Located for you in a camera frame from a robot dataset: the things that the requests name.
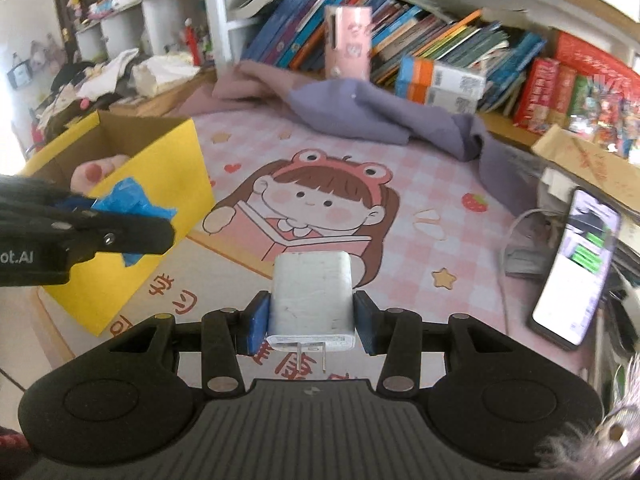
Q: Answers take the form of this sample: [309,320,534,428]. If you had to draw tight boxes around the pink plush pig toy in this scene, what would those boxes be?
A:
[70,155,130,195]

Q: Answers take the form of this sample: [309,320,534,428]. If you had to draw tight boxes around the blue wrapper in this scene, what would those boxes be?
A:
[92,178,177,268]

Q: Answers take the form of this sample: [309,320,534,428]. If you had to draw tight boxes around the large white charger plug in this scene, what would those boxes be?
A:
[266,252,356,364]

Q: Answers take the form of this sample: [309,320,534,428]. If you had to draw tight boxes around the pink checkered tablecloth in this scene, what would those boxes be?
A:
[26,107,592,374]

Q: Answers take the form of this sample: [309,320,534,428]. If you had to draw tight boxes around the pile of clothes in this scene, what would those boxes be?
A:
[32,48,144,148]

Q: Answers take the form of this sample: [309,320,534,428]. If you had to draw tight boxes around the yellow cardboard box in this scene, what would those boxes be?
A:
[23,112,214,336]

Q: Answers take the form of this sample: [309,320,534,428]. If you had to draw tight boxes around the wooden chessboard box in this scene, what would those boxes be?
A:
[108,68,217,117]

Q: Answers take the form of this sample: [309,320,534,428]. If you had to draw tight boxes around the black smartphone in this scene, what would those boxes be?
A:
[528,188,622,351]

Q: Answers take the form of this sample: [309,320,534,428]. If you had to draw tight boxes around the white tissue bag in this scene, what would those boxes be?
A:
[131,52,201,98]

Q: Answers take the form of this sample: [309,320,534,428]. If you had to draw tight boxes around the stack of books right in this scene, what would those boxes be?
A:
[589,243,639,408]

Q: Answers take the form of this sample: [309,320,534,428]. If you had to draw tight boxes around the purple pink cloth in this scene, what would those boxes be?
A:
[169,61,537,216]

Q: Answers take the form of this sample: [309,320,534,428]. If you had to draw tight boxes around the orange blue white boxes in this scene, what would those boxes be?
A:
[395,56,486,114]

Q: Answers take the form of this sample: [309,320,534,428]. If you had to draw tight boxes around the brown paper envelope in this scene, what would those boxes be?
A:
[530,125,640,214]

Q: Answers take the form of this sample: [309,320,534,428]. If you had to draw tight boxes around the red book set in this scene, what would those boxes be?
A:
[513,29,639,159]

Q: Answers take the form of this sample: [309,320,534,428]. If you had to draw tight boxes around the pink cylindrical container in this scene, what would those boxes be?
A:
[324,6,372,80]

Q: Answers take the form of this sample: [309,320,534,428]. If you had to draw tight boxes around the white bookshelf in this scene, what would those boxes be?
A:
[69,0,640,151]

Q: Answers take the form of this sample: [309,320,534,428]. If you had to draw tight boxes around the white charging cable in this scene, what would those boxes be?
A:
[498,206,551,336]

